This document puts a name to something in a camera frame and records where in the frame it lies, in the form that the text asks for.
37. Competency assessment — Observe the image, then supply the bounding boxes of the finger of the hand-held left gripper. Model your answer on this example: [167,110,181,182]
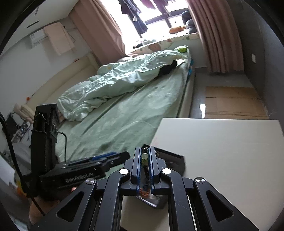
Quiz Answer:
[89,151,131,167]

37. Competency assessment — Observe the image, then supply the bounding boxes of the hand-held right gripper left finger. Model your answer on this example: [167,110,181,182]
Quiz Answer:
[29,147,142,231]

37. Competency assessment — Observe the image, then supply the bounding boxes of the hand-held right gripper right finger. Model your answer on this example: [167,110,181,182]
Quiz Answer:
[150,147,260,231]

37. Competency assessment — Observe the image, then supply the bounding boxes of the dark beaded bracelet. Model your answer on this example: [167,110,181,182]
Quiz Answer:
[141,147,150,194]

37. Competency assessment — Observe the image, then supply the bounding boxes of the black jewelry box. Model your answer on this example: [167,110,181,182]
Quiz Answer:
[138,147,186,209]

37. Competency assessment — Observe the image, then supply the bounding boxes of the person's left hand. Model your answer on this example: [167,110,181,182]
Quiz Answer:
[29,195,61,222]

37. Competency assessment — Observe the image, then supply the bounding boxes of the cluttered bedside table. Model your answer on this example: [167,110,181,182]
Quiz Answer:
[6,111,32,144]

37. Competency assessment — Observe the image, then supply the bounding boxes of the cream rolled pillow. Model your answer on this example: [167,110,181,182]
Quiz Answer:
[14,103,35,122]

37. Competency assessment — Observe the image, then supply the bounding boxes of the orange object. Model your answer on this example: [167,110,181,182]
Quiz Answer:
[16,175,26,197]

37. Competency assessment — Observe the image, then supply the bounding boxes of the bed with green sheet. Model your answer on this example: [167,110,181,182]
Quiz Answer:
[56,45,196,162]

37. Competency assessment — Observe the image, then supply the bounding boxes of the cream headboard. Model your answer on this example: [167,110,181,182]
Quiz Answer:
[22,52,100,116]

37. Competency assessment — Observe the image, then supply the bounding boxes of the light green duvet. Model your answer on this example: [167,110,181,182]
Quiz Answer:
[57,50,188,121]

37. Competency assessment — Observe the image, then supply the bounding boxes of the dark cloth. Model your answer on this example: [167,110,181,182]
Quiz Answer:
[158,60,178,75]

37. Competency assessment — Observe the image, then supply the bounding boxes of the flattened cardboard sheets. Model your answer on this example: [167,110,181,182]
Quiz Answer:
[204,86,271,121]

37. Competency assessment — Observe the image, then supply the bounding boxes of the white air conditioner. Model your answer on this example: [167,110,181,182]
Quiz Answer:
[28,31,49,47]

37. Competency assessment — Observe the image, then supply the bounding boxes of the pink cloth cover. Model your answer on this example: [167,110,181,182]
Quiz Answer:
[43,22,75,56]

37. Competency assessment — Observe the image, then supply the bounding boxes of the printed windowsill cushion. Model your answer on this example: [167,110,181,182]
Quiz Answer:
[128,31,200,56]

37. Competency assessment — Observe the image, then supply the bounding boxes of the pink curtain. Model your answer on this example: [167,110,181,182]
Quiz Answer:
[187,0,241,74]
[72,0,126,57]

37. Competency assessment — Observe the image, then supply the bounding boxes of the row of hanging dark clothes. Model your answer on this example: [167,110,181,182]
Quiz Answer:
[119,0,187,35]

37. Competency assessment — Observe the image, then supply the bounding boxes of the dark cushions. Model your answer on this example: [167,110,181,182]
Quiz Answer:
[181,11,198,34]

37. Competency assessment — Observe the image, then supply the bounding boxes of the thin black cable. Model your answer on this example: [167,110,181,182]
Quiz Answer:
[57,132,67,161]

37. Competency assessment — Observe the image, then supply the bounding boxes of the window with black frame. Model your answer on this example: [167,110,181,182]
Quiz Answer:
[99,0,197,52]

